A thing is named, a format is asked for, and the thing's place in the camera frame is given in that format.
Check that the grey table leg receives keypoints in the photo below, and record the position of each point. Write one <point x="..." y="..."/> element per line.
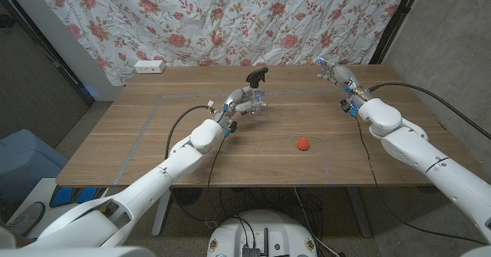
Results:
<point x="360" y="215"/>

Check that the white floor board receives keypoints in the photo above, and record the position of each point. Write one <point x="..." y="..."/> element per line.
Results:
<point x="40" y="190"/>

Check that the floral print backdrop cloth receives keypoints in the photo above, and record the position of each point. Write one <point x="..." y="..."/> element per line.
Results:
<point x="192" y="19"/>

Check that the blue and black foot pedal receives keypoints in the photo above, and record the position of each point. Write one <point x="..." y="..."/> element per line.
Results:
<point x="63" y="197"/>

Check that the small red ball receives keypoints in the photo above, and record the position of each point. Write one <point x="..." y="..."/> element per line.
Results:
<point x="302" y="144"/>

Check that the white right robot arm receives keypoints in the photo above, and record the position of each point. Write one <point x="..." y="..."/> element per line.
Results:
<point x="422" y="149"/>

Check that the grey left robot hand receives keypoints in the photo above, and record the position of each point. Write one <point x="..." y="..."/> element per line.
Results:
<point x="238" y="101"/>

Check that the white robot chest cover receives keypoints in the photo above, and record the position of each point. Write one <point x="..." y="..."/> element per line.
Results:
<point x="76" y="252"/>

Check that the white power strip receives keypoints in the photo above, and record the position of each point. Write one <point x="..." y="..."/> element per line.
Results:
<point x="149" y="66"/>

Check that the white table leg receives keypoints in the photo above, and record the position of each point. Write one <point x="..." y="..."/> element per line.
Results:
<point x="159" y="220"/>

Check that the white robot torso base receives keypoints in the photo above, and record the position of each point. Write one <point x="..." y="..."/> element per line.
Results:
<point x="226" y="230"/>

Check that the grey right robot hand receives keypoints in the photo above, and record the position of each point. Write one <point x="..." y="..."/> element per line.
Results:
<point x="345" y="80"/>

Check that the grey sneaker shoe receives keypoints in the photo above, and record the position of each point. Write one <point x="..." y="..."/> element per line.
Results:
<point x="28" y="218"/>

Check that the black round disc under table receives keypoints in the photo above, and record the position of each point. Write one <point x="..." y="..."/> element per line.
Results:
<point x="186" y="196"/>

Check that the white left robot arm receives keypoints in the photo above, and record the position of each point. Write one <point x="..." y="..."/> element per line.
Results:
<point x="153" y="180"/>

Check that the blue plastic bin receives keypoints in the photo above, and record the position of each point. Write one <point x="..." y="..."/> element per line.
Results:
<point x="23" y="157"/>

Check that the clear plastic spray bottle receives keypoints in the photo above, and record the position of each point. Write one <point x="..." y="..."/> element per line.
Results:
<point x="256" y="92"/>

